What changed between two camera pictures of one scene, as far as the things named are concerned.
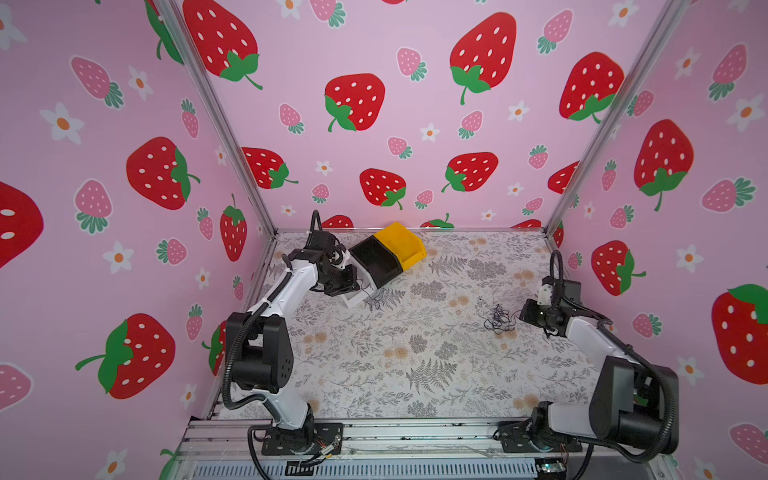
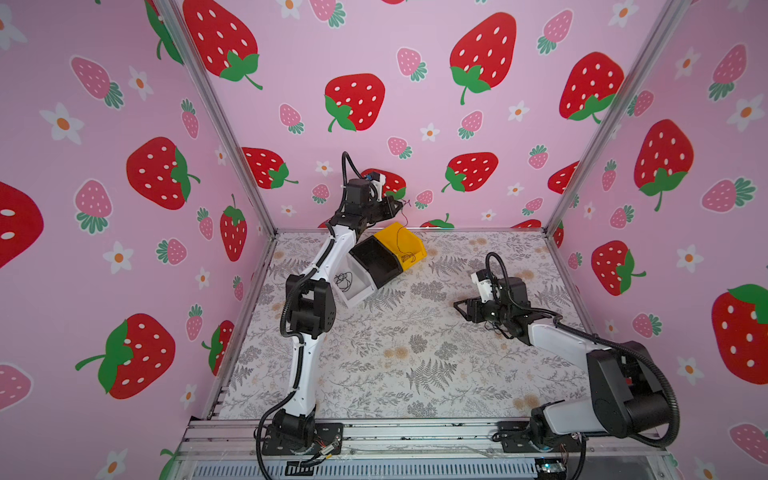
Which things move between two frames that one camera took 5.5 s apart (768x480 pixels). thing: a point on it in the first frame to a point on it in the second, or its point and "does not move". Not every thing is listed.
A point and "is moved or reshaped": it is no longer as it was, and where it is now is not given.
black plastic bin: [379, 260] does not move
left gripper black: [350, 282] to [386, 212]
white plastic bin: [367, 287] does not move
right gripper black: [528, 311] to [473, 305]
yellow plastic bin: [410, 248] does not move
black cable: [372, 298] is moved or reshaped
